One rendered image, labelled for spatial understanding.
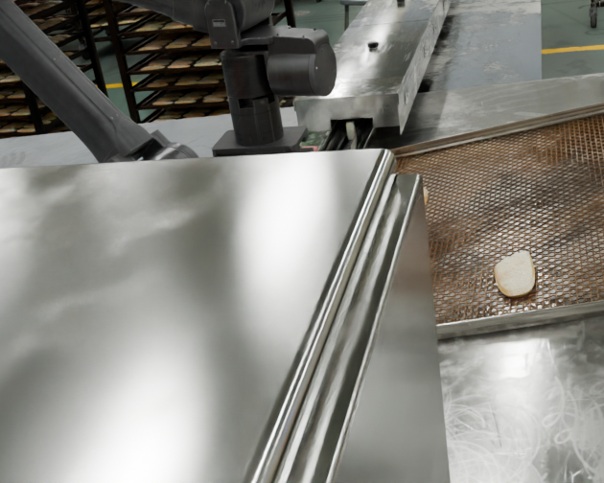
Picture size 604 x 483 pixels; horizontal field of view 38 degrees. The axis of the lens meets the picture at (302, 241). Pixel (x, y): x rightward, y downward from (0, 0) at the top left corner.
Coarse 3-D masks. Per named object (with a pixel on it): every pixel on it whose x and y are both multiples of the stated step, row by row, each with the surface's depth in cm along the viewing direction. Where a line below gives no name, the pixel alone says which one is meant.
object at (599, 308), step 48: (432, 144) 124; (528, 144) 115; (576, 144) 109; (432, 192) 110; (480, 192) 106; (528, 192) 101; (432, 240) 98; (528, 240) 91; (432, 288) 88; (480, 288) 85; (576, 288) 80
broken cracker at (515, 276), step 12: (516, 252) 87; (504, 264) 85; (516, 264) 85; (528, 264) 84; (504, 276) 84; (516, 276) 83; (528, 276) 82; (504, 288) 82; (516, 288) 81; (528, 288) 81
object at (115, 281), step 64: (0, 192) 14; (64, 192) 14; (128, 192) 13; (192, 192) 13; (256, 192) 13; (320, 192) 12; (384, 192) 13; (0, 256) 12; (64, 256) 12; (128, 256) 11; (192, 256) 11; (256, 256) 11; (320, 256) 11; (384, 256) 12; (0, 320) 10; (64, 320) 10; (128, 320) 10; (192, 320) 10; (256, 320) 9; (320, 320) 9; (384, 320) 10; (0, 384) 9; (64, 384) 9; (128, 384) 9; (192, 384) 9; (256, 384) 8; (320, 384) 9; (384, 384) 10; (0, 448) 8; (64, 448) 8; (128, 448) 8; (192, 448) 8; (256, 448) 8; (320, 448) 8; (384, 448) 10
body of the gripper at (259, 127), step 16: (272, 96) 100; (240, 112) 99; (256, 112) 99; (272, 112) 100; (240, 128) 100; (256, 128) 99; (272, 128) 100; (288, 128) 104; (304, 128) 103; (224, 144) 102; (240, 144) 101; (256, 144) 100; (272, 144) 100; (288, 144) 99
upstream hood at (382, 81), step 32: (384, 0) 211; (416, 0) 205; (448, 0) 225; (352, 32) 186; (384, 32) 182; (416, 32) 178; (352, 64) 163; (384, 64) 160; (416, 64) 167; (352, 96) 146; (384, 96) 144; (320, 128) 150
